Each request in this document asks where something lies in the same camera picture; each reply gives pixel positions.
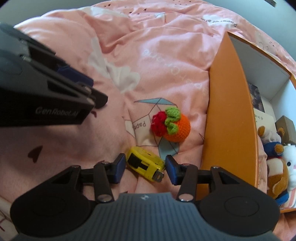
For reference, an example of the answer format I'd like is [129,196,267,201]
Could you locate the yellow tape measure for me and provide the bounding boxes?
[126,146,165,182]

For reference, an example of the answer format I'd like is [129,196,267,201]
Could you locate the orange crochet fruit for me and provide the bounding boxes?
[151,106,191,143]

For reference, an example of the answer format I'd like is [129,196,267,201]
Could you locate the bear plush blue outfit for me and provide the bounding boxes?
[257,126,289,205]

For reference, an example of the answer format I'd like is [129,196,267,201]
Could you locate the pink dark card box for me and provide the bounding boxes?
[248,83,265,113]

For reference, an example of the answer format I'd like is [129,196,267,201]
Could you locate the white dog plush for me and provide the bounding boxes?
[281,144,296,209]

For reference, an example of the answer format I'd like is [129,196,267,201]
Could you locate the white rectangular box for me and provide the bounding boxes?
[253,108,276,140]

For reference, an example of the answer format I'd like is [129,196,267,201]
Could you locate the pink patterned duvet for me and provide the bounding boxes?
[1,1,295,240]

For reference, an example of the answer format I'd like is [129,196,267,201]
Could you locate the orange cardboard storage box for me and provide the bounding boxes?
[201,32,295,187]

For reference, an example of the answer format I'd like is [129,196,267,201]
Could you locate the grey wall switch panel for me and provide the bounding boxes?
[265,0,276,8]

